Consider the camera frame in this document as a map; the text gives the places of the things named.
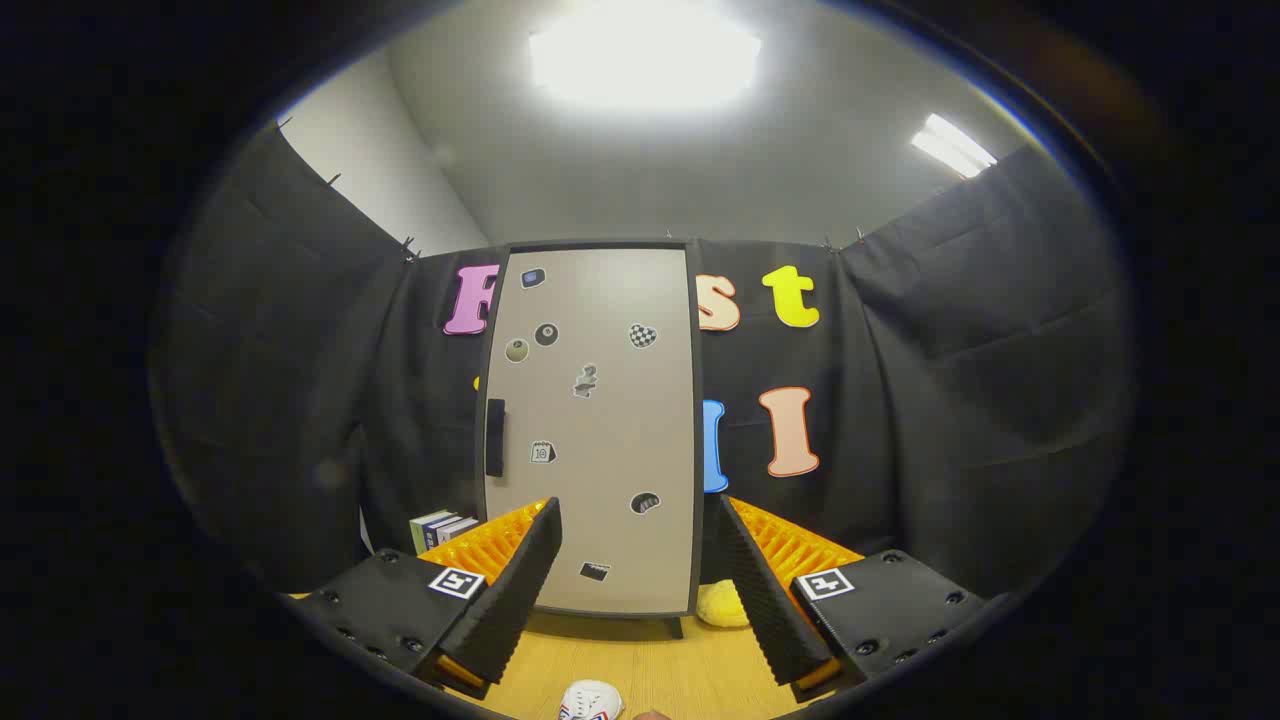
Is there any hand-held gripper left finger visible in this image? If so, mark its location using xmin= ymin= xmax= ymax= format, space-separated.
xmin=290 ymin=497 xmax=563 ymax=701

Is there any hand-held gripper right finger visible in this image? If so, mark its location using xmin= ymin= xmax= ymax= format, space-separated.
xmin=716 ymin=493 xmax=991 ymax=703

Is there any white canvas shoe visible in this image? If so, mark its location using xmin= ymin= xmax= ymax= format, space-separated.
xmin=558 ymin=680 xmax=625 ymax=720

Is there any dark grey shoe cabinet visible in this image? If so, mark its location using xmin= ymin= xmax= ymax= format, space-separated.
xmin=476 ymin=238 xmax=705 ymax=641

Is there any yellow plush toy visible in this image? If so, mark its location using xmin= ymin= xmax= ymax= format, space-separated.
xmin=696 ymin=580 xmax=751 ymax=629

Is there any black backdrop cloth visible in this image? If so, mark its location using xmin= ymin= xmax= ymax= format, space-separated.
xmin=150 ymin=120 xmax=1136 ymax=601

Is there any narrow ceiling light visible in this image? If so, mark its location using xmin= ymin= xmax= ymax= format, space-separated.
xmin=910 ymin=113 xmax=998 ymax=179

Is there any large ceiling light panel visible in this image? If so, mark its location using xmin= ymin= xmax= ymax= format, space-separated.
xmin=528 ymin=5 xmax=763 ymax=111

